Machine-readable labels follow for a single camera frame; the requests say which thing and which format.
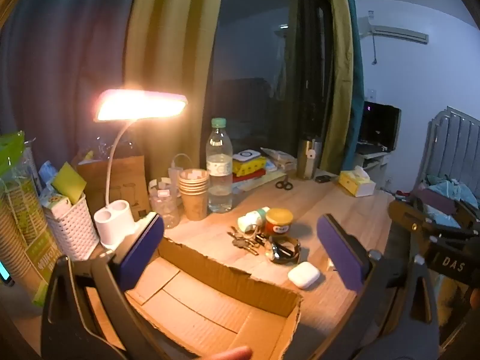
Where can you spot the white printed packet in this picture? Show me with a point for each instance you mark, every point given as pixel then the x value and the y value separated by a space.
pixel 56 199

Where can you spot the green packaged paper cups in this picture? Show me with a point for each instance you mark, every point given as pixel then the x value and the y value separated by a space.
pixel 18 213

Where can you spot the red book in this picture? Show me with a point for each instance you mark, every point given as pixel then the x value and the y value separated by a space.
pixel 247 177

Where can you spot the white woven plastic basket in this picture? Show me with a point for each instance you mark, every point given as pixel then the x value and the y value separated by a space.
pixel 75 228

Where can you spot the pile of teal clothes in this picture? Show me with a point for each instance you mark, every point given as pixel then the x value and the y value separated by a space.
pixel 457 191

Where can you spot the teal curtain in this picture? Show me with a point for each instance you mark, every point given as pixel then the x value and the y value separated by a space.
pixel 67 52
pixel 356 82

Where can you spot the small black key fob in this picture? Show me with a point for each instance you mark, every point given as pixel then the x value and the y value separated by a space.
pixel 322 179

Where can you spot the white pill bottle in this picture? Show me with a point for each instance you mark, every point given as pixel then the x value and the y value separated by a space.
pixel 249 220

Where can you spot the blue and white packet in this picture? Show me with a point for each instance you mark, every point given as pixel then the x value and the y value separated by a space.
pixel 47 174

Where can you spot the tablet with lit screen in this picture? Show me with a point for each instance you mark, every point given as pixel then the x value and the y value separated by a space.
pixel 5 275

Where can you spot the brown cardboard lamp carton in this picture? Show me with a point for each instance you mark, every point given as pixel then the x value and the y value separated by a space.
pixel 127 183

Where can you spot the stacked clear printed glasses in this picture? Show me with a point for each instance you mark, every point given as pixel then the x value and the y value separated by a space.
pixel 165 210

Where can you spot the black computer monitor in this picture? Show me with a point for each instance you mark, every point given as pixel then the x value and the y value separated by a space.
pixel 378 125

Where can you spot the yellow flat box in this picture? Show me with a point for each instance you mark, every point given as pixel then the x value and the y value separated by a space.
pixel 249 167

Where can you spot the brown leather wristwatch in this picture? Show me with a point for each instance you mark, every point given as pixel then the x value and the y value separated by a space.
pixel 285 251

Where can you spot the cardboard box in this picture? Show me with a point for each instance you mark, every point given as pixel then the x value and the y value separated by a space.
pixel 210 307

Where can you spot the white desk lamp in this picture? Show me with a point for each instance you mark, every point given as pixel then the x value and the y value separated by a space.
pixel 116 217

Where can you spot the white computer desk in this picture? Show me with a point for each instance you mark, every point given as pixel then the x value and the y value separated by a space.
pixel 371 161

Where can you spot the person's left hand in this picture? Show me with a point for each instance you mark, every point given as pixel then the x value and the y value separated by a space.
pixel 234 354

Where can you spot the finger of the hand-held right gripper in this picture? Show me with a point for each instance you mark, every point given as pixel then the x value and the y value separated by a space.
pixel 435 200
pixel 405 213

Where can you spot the olive yellow curtain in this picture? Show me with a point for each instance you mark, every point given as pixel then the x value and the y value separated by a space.
pixel 168 37
pixel 339 63

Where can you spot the black scissors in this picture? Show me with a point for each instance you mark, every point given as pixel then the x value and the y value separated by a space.
pixel 284 184

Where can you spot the bunch of keys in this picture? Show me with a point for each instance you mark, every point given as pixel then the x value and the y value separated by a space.
pixel 242 242

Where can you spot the clear plastic packaging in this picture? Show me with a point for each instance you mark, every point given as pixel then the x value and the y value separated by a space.
pixel 101 150

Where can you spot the clear plastic water bottle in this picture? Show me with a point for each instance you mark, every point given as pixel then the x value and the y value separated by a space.
pixel 219 180

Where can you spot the white earbuds case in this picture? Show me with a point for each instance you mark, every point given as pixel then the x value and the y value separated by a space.
pixel 303 275

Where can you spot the white air conditioner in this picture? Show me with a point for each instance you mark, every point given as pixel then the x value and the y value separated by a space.
pixel 397 32

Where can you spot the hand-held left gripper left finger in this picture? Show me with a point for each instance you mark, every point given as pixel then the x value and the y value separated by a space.
pixel 142 251

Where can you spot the dark glass window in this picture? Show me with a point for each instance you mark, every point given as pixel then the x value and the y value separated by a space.
pixel 262 45

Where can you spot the yellow tissue box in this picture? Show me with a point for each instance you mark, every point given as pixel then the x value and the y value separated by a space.
pixel 356 185

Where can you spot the white flat charger pad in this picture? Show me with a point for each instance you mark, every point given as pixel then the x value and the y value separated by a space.
pixel 246 155

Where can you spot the red jar with yellow lid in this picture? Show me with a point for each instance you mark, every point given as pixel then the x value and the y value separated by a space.
pixel 279 221

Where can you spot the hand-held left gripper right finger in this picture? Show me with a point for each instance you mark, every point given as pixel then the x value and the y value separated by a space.
pixel 337 255

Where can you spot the grey padded headboard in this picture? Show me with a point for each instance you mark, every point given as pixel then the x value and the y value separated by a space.
pixel 457 142

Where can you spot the steel tumbler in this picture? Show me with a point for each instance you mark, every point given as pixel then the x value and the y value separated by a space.
pixel 308 161

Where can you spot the stack of brown paper cups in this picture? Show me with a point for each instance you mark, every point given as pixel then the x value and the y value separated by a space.
pixel 195 206

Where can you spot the yellow-green sponge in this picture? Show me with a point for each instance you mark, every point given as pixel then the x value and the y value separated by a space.
pixel 69 182

